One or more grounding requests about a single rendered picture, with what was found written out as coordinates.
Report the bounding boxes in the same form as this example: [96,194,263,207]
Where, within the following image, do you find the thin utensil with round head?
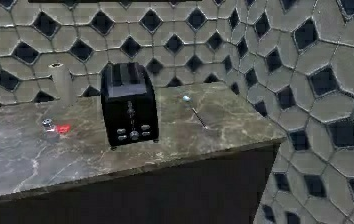
[181,94,209,130]

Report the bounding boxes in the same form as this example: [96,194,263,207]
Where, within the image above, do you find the black toaster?
[100,61,160,150]

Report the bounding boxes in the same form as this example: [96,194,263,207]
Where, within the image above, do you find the dark cabinet with marble worktop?
[0,81,288,224]

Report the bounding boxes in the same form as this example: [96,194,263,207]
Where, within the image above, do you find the grey paper towel roll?
[48,62,78,107]

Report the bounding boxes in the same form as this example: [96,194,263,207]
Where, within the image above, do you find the clear shaker with red label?
[41,117,72,143]

